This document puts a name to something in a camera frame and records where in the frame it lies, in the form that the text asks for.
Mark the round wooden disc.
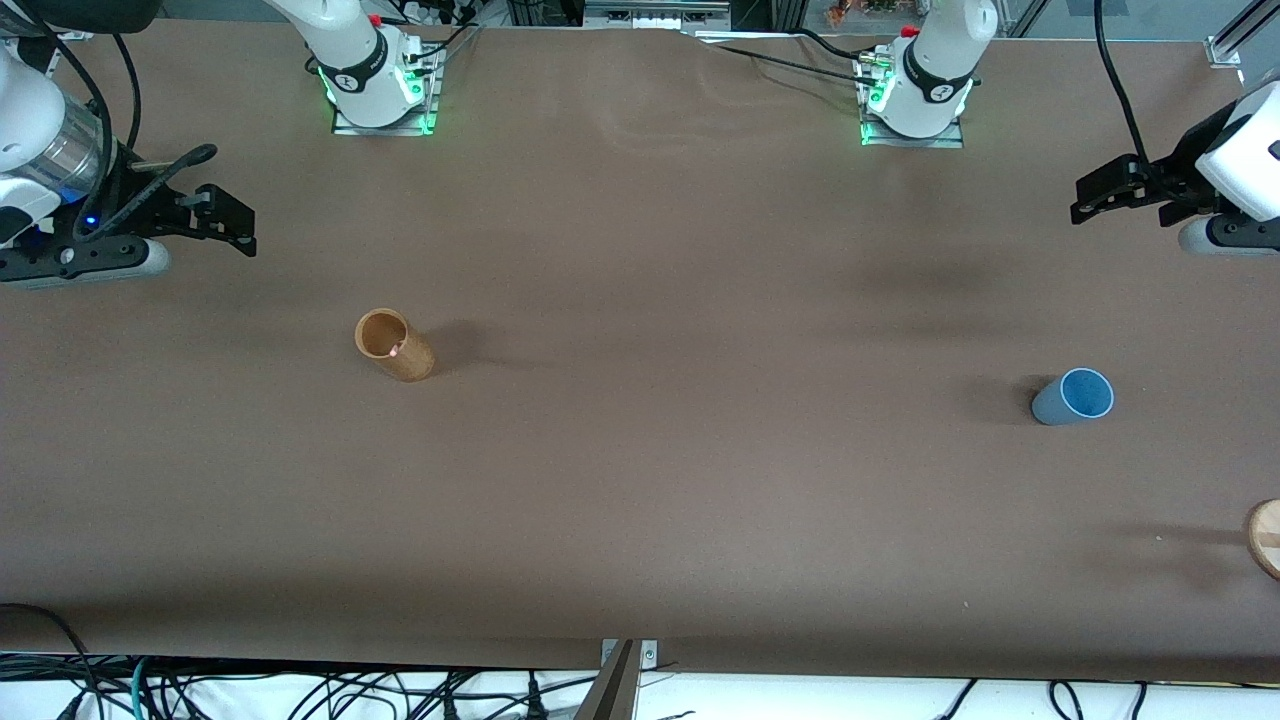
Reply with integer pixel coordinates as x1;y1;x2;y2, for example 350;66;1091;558
1245;498;1280;581

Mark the black right base cable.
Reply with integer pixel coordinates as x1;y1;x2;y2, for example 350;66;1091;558
405;25;483;66

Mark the black looped cable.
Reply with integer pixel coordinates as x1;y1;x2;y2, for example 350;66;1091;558
0;603;96;720

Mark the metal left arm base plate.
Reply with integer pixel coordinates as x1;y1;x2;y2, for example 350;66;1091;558
858;50;966;149

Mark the grey metal box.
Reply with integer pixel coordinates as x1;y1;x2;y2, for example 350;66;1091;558
582;0;734;31

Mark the bamboo chopstick holder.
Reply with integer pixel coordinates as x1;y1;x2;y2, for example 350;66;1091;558
355;308;437;383

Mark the power strip with plugs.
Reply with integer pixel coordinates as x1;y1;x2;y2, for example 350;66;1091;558
400;0;476;26

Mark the blue cup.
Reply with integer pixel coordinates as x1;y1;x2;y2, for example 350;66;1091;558
1031;367;1115;427

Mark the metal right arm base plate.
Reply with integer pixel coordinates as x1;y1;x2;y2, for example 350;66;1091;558
332;45;442;136

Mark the orange clutter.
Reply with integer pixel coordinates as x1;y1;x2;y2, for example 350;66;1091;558
825;0;906;26

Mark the short black base cable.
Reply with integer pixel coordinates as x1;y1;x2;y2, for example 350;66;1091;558
790;27;881;63

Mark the long black base cable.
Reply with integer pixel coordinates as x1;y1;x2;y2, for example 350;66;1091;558
712;42;883;89

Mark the aluminium profile rail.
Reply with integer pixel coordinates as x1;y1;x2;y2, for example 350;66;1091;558
1205;0;1280;69

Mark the dark camera stand leg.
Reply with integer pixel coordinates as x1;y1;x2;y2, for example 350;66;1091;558
572;640;641;720

